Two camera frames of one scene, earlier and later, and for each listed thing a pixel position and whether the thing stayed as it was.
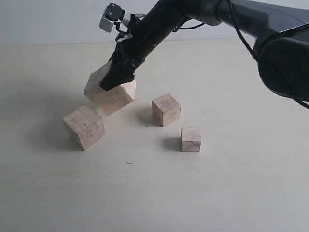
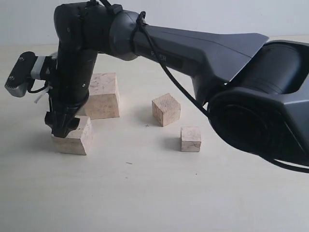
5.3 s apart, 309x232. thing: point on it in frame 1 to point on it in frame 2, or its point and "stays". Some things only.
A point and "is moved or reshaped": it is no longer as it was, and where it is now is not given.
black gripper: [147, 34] to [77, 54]
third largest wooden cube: [166, 109] stays
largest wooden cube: [112, 101] is moved or reshaped
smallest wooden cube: [190, 138] stays
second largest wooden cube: [85, 126] to [77, 142]
